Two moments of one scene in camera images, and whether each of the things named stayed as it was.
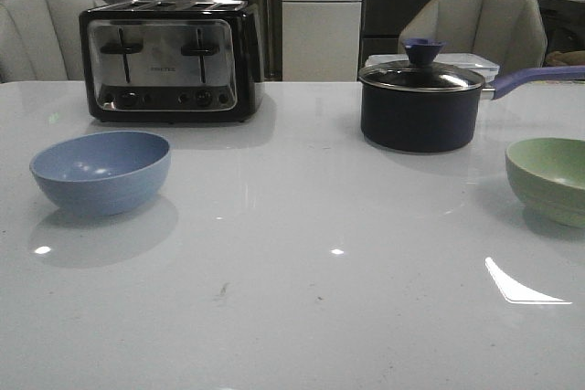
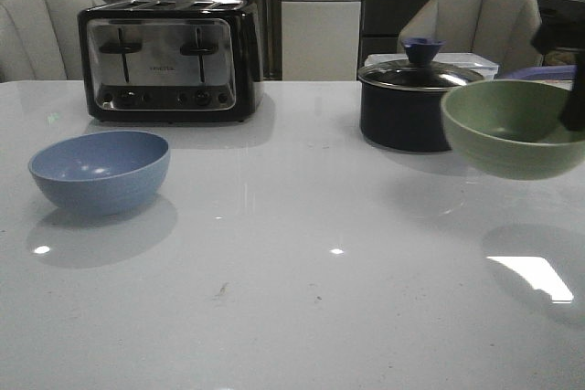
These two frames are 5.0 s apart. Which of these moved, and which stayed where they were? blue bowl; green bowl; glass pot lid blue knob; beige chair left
Moved: green bowl
Stayed: glass pot lid blue knob; blue bowl; beige chair left
